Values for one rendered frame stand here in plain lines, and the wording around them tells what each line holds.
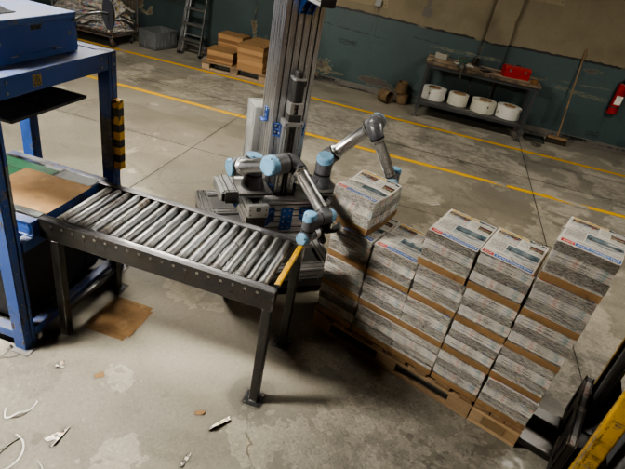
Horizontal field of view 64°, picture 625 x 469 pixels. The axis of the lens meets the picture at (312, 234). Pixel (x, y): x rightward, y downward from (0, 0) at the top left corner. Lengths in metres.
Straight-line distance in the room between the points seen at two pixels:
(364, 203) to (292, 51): 1.06
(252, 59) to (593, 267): 7.19
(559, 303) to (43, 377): 2.74
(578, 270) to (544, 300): 0.23
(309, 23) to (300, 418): 2.32
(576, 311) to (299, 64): 2.10
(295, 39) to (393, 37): 6.17
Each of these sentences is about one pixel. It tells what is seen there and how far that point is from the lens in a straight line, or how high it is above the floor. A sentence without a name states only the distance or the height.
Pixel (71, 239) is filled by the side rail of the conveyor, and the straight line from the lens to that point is 2.92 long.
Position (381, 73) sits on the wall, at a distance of 9.46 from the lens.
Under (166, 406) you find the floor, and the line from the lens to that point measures 2.98.
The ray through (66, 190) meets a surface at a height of 0.80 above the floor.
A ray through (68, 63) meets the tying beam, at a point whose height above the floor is 1.54.
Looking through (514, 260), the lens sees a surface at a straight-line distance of 2.76.
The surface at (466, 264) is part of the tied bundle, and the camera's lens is 2.78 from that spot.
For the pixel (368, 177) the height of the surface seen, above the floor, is 1.07.
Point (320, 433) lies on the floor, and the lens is 2.94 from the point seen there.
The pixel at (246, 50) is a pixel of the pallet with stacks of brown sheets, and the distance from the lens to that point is 8.94.
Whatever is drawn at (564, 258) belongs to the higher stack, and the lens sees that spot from 2.63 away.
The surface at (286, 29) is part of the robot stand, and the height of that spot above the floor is 1.80.
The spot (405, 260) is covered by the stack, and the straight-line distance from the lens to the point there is 2.91.
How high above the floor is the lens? 2.31
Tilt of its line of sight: 31 degrees down
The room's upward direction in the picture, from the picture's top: 11 degrees clockwise
